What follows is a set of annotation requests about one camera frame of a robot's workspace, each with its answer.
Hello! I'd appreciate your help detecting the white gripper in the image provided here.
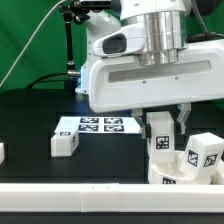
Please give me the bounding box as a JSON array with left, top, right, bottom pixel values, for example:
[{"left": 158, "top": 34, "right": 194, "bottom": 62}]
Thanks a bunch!
[{"left": 89, "top": 40, "right": 224, "bottom": 139}]

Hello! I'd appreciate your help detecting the white round stool seat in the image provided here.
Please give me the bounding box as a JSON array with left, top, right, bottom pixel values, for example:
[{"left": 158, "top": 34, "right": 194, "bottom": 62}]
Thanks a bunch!
[{"left": 148, "top": 151, "right": 224, "bottom": 185}]

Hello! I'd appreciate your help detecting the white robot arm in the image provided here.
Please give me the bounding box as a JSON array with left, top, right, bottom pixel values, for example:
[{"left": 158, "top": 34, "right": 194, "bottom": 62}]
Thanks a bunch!
[{"left": 74, "top": 0, "right": 224, "bottom": 136}]

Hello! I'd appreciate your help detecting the white paper marker sheet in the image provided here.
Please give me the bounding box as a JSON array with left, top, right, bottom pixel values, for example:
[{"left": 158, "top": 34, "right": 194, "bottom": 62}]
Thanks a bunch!
[{"left": 55, "top": 116, "right": 140, "bottom": 134}]

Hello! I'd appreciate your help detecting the white left block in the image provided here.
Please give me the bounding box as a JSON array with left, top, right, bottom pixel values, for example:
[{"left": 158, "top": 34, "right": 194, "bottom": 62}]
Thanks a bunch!
[{"left": 0, "top": 143, "right": 5, "bottom": 165}]

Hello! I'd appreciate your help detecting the white front rail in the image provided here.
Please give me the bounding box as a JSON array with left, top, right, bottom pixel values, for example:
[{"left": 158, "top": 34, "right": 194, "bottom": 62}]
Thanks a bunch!
[{"left": 0, "top": 183, "right": 224, "bottom": 213}]

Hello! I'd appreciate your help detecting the black camera on mount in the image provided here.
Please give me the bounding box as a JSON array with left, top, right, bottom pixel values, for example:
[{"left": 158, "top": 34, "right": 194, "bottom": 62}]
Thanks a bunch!
[{"left": 72, "top": 0, "right": 112, "bottom": 10}]

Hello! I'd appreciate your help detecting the black cable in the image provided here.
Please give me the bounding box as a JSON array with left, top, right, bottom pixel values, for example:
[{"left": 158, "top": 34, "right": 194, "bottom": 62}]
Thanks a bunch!
[{"left": 25, "top": 72, "right": 81, "bottom": 90}]

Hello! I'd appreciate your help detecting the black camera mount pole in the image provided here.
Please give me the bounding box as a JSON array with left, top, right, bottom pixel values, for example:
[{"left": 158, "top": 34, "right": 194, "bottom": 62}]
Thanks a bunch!
[{"left": 59, "top": 3, "right": 80, "bottom": 94}]

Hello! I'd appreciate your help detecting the white cable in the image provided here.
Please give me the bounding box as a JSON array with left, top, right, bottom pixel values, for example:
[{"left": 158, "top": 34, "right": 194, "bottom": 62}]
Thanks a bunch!
[{"left": 0, "top": 0, "right": 68, "bottom": 88}]

